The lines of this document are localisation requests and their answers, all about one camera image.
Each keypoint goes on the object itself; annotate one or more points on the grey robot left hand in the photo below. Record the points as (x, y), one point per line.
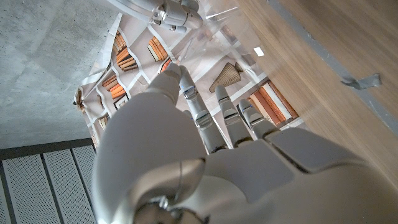
(242, 180)

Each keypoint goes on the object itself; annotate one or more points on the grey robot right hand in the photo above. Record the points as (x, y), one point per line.
(174, 15)

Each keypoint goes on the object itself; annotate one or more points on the printed bookshelf backdrop cloth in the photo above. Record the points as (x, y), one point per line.
(136, 74)

